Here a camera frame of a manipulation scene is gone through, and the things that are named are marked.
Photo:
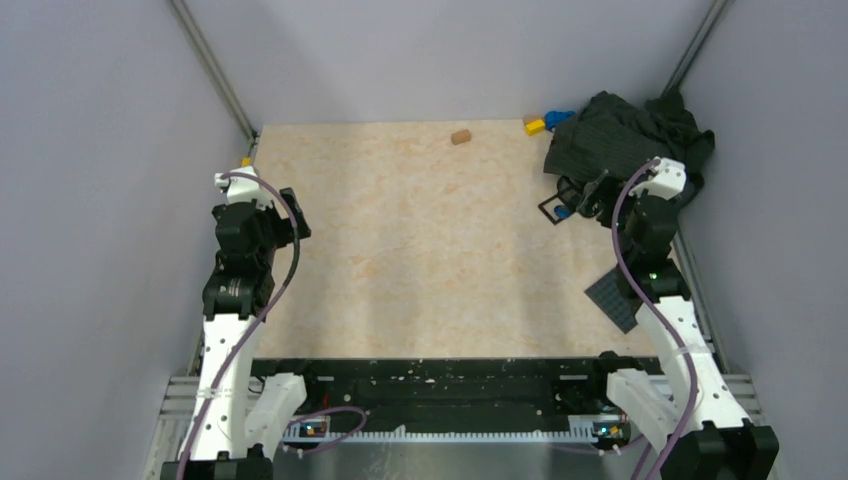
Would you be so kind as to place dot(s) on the dark grey studded baseplate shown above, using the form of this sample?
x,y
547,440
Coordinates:
x,y
615,305

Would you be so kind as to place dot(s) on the brown wooden block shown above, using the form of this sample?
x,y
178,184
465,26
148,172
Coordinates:
x,y
461,137

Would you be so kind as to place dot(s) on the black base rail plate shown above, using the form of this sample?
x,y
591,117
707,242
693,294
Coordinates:
x,y
459,396

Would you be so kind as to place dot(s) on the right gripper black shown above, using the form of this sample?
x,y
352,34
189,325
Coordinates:
x,y
607,187

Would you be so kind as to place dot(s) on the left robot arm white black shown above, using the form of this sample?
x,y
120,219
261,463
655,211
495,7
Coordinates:
x,y
259,231

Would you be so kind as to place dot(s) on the yellow toy block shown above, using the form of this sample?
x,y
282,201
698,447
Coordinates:
x,y
534,127

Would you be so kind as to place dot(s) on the black square frame brooch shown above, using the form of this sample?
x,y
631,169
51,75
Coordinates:
x,y
559,207

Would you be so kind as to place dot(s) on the blue toy piece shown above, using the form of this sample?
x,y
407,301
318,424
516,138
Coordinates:
x,y
554,118

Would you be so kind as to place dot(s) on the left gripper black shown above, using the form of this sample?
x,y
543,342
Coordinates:
x,y
286,232

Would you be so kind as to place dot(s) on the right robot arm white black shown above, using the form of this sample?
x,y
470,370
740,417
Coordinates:
x,y
700,430

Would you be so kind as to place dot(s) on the black pinstriped shirt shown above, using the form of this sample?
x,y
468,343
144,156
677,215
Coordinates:
x,y
611,134

